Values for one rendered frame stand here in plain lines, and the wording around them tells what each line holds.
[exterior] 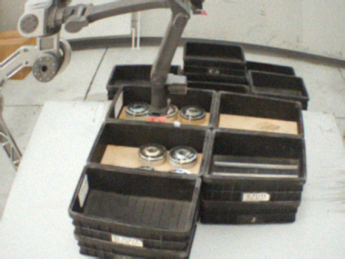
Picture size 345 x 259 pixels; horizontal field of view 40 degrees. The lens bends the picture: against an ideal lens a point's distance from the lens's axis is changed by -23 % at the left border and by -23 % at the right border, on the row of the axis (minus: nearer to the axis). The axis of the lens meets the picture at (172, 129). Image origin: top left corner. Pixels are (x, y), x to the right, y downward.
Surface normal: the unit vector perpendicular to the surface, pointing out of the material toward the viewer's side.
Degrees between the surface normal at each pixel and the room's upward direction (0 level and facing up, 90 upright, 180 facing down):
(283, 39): 90
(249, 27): 90
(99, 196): 0
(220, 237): 0
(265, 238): 0
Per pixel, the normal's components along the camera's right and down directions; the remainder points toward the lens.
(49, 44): -0.06, 0.52
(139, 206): 0.01, -0.85
